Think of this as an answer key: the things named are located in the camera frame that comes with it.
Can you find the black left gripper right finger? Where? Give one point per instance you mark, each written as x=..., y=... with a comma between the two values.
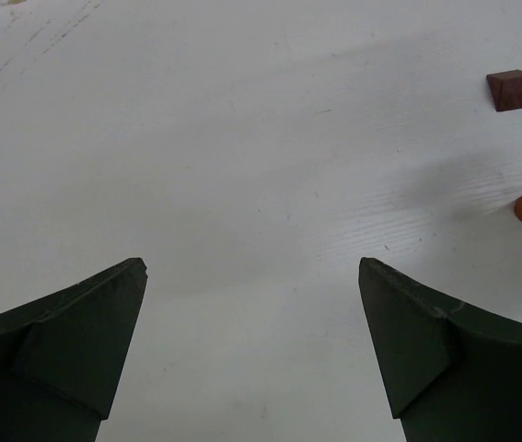
x=451, y=371

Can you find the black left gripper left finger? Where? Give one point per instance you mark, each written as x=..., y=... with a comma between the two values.
x=62, y=356

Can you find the dark red wood block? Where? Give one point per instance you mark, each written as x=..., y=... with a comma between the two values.
x=506, y=90

